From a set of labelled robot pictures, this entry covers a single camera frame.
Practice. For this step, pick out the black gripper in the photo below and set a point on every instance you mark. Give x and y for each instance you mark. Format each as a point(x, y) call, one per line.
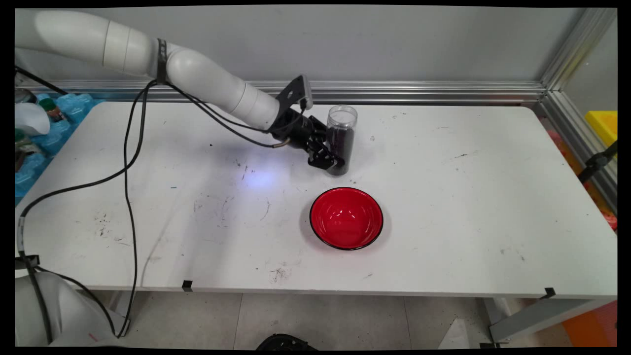
point(298, 129)

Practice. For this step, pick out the clear jar of black seeds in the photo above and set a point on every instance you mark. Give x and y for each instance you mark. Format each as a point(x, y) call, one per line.
point(342, 138)

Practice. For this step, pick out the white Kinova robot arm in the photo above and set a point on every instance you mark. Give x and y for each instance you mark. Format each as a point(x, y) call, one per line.
point(207, 79)

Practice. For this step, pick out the red bowl with black rim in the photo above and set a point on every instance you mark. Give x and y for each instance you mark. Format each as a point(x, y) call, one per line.
point(345, 217)

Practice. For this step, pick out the black tape marker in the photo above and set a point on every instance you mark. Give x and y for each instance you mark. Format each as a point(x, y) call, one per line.
point(187, 286)
point(548, 293)

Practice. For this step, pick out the black round floor object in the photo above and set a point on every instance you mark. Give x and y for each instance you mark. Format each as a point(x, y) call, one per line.
point(283, 342)

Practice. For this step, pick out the blue water bottle pack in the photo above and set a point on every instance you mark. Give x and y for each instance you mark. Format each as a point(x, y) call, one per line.
point(74, 111)

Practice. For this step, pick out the white table leg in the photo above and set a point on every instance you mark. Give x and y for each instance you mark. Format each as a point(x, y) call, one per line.
point(121, 305)

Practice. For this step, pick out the small bottle with green cap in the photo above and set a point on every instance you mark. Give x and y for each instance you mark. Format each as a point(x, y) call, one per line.
point(52, 109)

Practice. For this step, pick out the grey table leg beam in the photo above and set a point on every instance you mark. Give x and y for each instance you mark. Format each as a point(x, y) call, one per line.
point(542, 315)

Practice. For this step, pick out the yellow foam block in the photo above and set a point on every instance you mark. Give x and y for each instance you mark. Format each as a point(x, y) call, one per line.
point(604, 125)

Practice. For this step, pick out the white rounded container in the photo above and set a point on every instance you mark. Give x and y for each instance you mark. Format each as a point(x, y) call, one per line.
point(29, 118)

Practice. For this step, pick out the brown bottle with green cap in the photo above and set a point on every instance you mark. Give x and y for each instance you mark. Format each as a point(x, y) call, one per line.
point(24, 148)

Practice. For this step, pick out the orange box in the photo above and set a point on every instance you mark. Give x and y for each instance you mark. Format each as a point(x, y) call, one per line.
point(591, 325)

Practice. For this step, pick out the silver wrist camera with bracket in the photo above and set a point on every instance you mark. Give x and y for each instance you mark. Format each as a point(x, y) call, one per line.
point(291, 93)

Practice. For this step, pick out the long aluminium frame rail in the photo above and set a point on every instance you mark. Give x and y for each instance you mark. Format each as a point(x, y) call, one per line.
point(419, 92)

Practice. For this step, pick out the short aluminium frame rail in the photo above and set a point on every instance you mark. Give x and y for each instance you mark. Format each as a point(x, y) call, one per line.
point(577, 143)

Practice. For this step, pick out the aluminium frame corner post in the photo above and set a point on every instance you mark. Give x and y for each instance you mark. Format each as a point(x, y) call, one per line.
point(567, 49)

